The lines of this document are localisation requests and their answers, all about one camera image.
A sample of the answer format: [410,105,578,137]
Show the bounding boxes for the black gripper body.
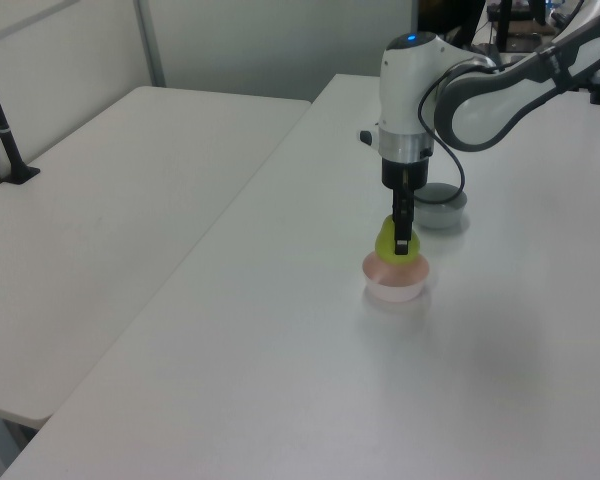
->
[380,157,430,200]

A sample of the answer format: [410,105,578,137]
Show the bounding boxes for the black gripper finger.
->
[390,189,415,257]

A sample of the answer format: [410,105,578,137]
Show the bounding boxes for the green pear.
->
[373,214,422,267]

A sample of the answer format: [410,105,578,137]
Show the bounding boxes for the grey plastic bowl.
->
[412,182,470,230]

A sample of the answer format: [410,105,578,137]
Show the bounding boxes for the pink plastic bowl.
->
[361,249,431,304]

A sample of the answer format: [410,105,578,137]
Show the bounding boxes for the black background stand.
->
[494,0,514,51]

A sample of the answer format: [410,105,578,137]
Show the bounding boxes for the white side table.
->
[0,85,314,431]

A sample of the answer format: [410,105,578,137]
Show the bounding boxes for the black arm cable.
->
[417,58,519,206]

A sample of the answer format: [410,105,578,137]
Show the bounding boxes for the grey partition post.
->
[132,0,168,88]

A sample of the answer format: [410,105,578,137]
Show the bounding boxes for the black camera pole with base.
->
[0,44,42,186]

